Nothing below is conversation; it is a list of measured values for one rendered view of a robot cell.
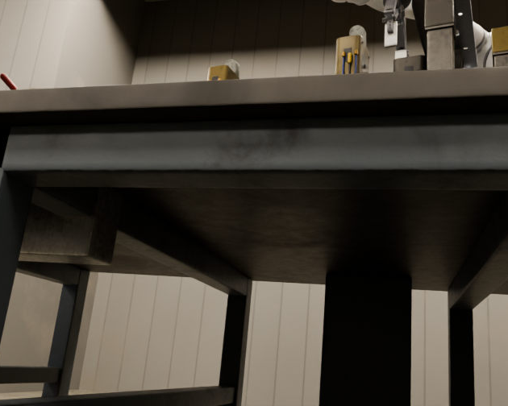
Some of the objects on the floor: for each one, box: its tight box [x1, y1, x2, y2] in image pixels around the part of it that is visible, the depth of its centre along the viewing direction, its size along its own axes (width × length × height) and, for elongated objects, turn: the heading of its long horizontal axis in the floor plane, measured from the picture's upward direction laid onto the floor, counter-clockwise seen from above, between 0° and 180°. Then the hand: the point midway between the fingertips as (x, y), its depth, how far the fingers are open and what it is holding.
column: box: [319, 274, 412, 406], centre depth 196 cm, size 31×31×66 cm
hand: (395, 56), depth 142 cm, fingers open, 13 cm apart
